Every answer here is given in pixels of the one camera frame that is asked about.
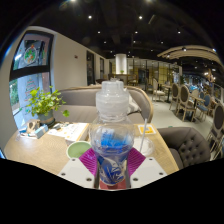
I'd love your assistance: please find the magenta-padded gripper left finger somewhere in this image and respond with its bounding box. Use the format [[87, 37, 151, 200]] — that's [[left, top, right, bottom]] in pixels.
[[57, 147, 100, 190]]

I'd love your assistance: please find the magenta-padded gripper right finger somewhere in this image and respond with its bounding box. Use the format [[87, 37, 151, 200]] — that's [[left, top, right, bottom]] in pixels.
[[125, 147, 168, 190]]

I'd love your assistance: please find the clear blue-labelled water bottle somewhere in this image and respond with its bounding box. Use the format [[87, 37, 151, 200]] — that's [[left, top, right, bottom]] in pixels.
[[89, 79, 136, 187]]

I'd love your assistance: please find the pale green mug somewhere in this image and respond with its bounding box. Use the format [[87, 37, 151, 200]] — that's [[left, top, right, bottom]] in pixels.
[[65, 140, 93, 160]]

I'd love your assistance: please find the white printed menu booklet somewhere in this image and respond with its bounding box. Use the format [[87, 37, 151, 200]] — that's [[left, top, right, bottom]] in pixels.
[[47, 122, 90, 144]]

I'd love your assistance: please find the yellow card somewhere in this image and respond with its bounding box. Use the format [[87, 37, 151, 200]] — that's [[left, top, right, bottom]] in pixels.
[[137, 124, 157, 135]]

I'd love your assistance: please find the dark grey tufted chair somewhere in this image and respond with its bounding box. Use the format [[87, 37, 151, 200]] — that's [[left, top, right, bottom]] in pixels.
[[156, 126, 214, 170]]

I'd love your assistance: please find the teal white tissue box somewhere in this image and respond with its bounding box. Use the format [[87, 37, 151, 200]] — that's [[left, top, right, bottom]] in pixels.
[[34, 123, 49, 139]]

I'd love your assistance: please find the small wooden stand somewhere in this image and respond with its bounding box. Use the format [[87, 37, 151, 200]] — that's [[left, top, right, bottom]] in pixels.
[[25, 119, 42, 134]]

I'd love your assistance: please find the grey white chevron cushion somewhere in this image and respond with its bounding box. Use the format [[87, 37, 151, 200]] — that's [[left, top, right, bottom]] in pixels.
[[128, 98, 141, 116]]

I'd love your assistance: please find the grey curved sofa bench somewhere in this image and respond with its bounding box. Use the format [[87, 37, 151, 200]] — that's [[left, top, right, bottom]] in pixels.
[[53, 84, 155, 124]]

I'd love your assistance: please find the green potted plant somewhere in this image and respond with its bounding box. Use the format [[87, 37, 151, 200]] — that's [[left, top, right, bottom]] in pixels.
[[25, 85, 70, 126]]

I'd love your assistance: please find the group of dining chairs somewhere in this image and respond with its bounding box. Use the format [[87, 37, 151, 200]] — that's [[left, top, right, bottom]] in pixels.
[[146, 78, 224, 158]]

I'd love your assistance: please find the window with festive stickers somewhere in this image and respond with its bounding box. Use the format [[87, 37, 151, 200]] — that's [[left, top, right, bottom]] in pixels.
[[9, 29, 55, 128]]

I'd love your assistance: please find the white round column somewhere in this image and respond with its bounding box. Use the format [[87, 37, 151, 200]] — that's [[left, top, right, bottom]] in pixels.
[[115, 53, 128, 75]]

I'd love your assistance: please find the group of ceiling spotlights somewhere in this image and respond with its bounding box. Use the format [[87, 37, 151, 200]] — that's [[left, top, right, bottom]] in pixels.
[[66, 0, 188, 38]]

